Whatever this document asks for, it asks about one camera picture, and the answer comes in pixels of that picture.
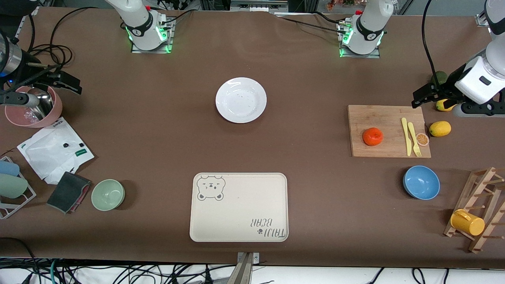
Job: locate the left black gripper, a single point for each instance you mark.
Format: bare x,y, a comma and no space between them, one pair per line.
450,83

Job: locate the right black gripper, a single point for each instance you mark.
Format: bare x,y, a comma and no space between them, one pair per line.
27,70

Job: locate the orange mandarin fruit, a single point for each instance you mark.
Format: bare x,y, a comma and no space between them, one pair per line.
373,136

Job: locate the white round plate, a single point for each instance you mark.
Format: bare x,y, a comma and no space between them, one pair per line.
241,100

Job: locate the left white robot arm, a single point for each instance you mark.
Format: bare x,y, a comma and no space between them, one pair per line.
369,27

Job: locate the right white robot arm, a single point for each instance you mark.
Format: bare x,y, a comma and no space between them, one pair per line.
142,27

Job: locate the yellow lemon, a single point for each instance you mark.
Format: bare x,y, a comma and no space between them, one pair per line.
444,105
440,129

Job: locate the dark green avocado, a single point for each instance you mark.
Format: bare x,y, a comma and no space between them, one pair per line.
438,77

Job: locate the metal scoop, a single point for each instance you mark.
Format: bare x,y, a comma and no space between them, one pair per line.
44,106

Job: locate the yellow plastic fork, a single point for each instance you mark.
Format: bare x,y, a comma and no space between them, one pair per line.
413,136

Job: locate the toy orange slice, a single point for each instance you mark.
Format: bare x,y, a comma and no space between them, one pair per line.
422,139

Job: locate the yellow plastic knife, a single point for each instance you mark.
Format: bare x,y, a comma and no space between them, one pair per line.
406,136

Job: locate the wooden cutting board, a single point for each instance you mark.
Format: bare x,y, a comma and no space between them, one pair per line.
378,118

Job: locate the pink bowl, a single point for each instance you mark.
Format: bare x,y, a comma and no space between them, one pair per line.
15,118

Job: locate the white plastic bag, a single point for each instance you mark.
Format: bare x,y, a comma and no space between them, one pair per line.
51,152

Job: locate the blue bowl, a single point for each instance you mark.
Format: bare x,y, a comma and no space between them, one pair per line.
421,182

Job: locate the wooden mug rack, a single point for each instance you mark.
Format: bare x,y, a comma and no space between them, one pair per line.
479,185

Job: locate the light blue cup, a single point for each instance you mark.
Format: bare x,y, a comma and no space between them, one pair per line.
8,169

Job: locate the dark grey folded cloth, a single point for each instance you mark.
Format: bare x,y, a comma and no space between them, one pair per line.
68,192

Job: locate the pale green cup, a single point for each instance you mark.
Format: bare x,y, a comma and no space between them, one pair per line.
12,186

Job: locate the pale green bowl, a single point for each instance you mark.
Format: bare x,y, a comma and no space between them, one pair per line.
108,195

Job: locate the yellow mug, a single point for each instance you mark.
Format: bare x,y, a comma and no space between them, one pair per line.
467,223

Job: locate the cream bear print tray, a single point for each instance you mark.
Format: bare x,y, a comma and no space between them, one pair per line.
239,213

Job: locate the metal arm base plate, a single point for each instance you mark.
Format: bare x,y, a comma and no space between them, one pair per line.
170,37
376,55

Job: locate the aluminium frame rail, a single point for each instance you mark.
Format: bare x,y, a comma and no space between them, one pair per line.
481,19

